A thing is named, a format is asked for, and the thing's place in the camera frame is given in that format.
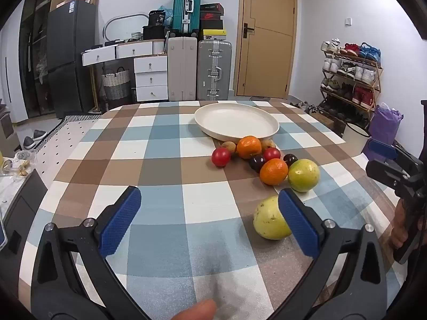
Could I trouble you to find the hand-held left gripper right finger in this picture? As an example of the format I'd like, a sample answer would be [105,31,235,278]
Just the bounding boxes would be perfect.
[270,188,388,320]

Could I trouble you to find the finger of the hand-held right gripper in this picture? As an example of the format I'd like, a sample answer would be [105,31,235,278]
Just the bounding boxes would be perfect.
[365,159,417,201]
[368,138,424,174]

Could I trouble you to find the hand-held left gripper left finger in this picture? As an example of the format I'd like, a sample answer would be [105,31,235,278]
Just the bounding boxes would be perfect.
[31,186,151,320]

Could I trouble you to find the yellow-green guava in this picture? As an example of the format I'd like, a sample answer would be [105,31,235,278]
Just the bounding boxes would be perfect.
[253,196,293,241]
[288,159,321,193]

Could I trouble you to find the orange mandarin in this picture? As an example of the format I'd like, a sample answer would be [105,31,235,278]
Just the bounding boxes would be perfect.
[236,135,262,159]
[259,158,289,186]

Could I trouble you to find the white round plate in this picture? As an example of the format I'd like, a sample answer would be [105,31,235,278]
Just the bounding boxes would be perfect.
[194,103,280,142]

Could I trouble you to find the person's right hand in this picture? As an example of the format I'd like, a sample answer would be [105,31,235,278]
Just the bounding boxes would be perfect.
[390,203,406,249]

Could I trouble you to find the person's left hand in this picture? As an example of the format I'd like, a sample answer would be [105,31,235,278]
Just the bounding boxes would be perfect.
[166,298,217,320]

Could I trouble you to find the purple bag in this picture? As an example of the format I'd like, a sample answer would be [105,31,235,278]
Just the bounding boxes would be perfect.
[362,103,404,161]

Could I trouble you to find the white waste bin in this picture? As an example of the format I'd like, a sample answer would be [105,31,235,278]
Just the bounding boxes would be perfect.
[342,122,371,155]

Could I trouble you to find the brown cardboard box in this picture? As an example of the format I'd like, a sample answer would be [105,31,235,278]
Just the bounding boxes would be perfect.
[312,111,344,135]

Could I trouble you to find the wooden shoe rack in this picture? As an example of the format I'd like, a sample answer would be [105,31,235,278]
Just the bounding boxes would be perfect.
[318,40,384,124]

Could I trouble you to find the checked tablecloth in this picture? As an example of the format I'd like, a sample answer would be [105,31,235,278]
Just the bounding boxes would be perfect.
[18,100,411,320]

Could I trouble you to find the assorted racked shoes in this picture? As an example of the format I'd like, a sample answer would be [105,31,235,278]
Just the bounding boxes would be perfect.
[320,39,382,121]

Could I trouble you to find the loose pairs of shoes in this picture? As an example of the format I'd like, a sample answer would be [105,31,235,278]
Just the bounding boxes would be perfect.
[290,101,316,112]

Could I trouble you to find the black flat case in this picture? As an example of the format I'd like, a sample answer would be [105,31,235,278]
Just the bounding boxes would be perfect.
[0,170,49,254]

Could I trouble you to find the grey woven basket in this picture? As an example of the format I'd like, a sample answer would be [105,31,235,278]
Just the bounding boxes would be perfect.
[101,67,131,101]

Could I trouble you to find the white drawer dresser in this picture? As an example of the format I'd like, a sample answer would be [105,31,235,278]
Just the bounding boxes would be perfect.
[82,38,169,102]

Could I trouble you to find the grey storage box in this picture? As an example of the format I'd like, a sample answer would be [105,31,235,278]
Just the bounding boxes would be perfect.
[0,105,14,141]

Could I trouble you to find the wooden door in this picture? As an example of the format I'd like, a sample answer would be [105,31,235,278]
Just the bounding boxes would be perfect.
[234,0,297,99]

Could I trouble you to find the beige suitcase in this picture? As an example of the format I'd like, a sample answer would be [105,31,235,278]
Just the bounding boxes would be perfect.
[167,36,198,102]

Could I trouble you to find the silver suitcase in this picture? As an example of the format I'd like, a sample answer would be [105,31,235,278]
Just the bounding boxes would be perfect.
[197,40,233,101]

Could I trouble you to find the dark grey refrigerator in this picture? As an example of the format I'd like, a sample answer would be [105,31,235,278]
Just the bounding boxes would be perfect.
[47,0,97,119]

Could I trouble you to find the dark glass cabinet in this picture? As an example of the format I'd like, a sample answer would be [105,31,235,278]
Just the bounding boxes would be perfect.
[18,0,59,121]

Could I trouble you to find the black storage box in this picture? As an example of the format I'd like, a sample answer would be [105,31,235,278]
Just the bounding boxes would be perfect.
[143,25,167,41]

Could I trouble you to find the grey oval hoop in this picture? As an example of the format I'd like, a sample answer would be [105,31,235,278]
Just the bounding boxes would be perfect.
[102,14,151,42]

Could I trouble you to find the yellow and black shoe box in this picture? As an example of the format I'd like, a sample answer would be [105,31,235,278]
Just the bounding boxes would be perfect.
[203,29,227,41]

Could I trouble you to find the black round bag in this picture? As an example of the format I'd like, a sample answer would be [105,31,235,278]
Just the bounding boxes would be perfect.
[148,10,167,27]

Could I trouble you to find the teal suitcase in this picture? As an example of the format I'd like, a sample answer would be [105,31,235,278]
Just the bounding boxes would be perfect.
[172,0,201,34]

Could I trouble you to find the wooden broom handle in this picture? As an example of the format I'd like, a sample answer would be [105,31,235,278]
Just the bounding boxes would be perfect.
[88,65,101,112]

